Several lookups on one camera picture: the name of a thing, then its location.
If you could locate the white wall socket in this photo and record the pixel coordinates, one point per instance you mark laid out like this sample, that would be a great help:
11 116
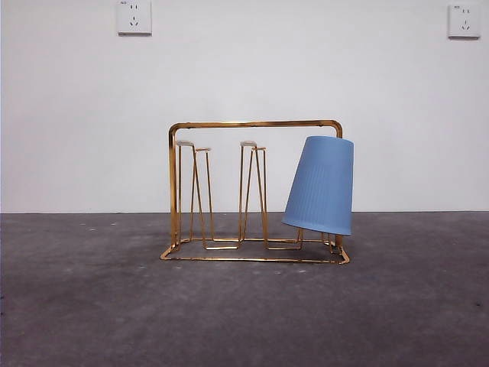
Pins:
133 17
464 21

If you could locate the blue ribbed plastic cup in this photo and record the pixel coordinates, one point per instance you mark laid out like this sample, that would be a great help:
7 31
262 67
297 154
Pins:
324 183

